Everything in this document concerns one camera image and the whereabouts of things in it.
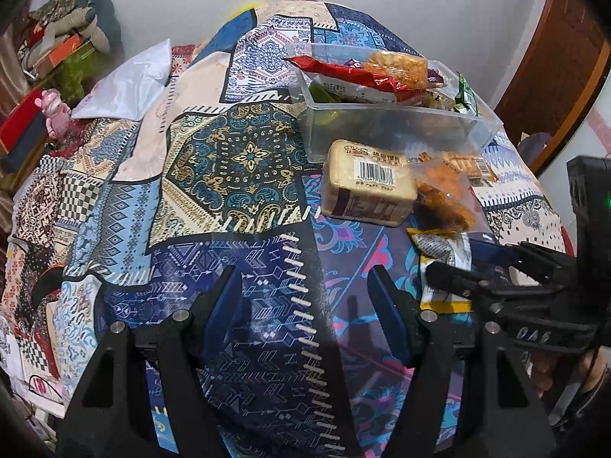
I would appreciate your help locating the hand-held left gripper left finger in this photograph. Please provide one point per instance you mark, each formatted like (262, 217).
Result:
(224, 315)

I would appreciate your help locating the patchwork patterned blanket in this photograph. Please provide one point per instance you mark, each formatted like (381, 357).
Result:
(215, 162)

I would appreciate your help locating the white pillow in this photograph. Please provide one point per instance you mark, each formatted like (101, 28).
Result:
(129, 86)

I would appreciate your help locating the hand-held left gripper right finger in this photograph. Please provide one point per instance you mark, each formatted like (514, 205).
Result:
(389, 310)

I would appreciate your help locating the grey-blue cloth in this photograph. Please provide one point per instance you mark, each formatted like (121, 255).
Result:
(534, 147)

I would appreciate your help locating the clear plastic container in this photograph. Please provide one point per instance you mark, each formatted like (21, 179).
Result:
(382, 129)

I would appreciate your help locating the clear bag of orange snacks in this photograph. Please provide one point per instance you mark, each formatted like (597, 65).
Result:
(444, 200)

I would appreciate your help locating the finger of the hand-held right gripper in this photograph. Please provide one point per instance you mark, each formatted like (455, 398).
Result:
(453, 276)
(487, 252)

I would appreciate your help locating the grey-blue plush cushion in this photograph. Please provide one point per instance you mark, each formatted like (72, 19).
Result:
(109, 14)

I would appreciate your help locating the green-edged crisps bag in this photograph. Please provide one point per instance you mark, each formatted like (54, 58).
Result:
(329, 94)

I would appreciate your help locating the red box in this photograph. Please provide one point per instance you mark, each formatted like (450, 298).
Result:
(19, 117)

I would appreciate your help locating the grey-white snack packet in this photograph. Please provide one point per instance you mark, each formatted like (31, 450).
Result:
(441, 253)

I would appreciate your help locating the small brown snack pack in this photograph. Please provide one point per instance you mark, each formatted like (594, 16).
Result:
(470, 164)

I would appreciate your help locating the person's right hand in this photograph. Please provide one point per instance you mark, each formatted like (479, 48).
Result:
(542, 373)

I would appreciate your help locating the brown wooden door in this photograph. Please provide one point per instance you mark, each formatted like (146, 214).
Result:
(563, 71)

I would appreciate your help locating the green snack packet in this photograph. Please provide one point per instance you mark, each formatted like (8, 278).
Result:
(465, 95)

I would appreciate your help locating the striped grey plush toy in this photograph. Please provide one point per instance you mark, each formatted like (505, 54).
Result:
(90, 28)

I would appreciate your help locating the orange cardboard box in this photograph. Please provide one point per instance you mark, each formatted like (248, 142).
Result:
(62, 52)

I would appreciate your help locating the yellow plastic object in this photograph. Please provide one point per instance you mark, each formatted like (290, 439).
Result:
(243, 8)

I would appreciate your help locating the red snack packet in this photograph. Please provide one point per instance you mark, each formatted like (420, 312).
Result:
(353, 76)

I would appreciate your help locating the dark patterned cloth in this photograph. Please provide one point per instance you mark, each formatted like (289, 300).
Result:
(55, 4)

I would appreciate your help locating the beige cracker pack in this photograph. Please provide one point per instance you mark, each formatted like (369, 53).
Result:
(367, 186)

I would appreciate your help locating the purple snack packet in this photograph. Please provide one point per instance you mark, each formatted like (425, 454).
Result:
(435, 77)

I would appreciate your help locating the pink toy figurine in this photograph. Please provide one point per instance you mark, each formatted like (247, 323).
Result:
(56, 114)

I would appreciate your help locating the yellow biscuit pack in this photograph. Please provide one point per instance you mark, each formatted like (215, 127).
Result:
(396, 67)

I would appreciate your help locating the dark blue box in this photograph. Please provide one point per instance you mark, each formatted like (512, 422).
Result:
(24, 149)

